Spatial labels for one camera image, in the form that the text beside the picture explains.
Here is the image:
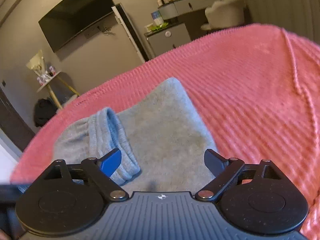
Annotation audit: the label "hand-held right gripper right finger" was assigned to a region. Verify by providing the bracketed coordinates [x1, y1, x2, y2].
[194, 149, 287, 201]

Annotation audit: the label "blue white package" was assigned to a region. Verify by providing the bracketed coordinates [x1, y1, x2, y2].
[150, 10, 164, 26]

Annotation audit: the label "pink ribbed blanket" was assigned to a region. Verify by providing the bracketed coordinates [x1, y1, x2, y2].
[10, 23, 320, 240]

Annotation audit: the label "dark door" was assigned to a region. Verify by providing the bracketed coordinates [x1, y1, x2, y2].
[0, 87, 36, 153]

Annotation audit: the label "black wall television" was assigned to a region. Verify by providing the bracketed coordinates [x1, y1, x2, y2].
[38, 0, 116, 53]

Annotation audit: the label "black bag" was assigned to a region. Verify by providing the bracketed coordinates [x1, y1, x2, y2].
[33, 98, 57, 128]

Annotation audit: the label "white tower appliance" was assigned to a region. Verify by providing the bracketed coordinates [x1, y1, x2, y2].
[111, 2, 146, 63]

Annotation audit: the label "grey small cabinet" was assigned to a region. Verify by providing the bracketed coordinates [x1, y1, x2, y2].
[144, 22, 192, 60]

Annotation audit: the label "grey vanity desk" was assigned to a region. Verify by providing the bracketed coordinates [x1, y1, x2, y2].
[157, 0, 245, 41]

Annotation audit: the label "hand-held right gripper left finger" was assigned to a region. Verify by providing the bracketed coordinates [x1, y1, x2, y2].
[39, 148, 129, 201]

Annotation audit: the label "round side table yellow legs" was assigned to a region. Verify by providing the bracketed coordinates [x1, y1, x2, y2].
[36, 71, 81, 110]

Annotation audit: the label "grey sweat pants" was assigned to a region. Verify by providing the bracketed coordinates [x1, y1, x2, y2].
[18, 77, 218, 194]

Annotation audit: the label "cream wrapped bouquet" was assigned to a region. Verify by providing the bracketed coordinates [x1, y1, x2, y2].
[26, 49, 47, 81]

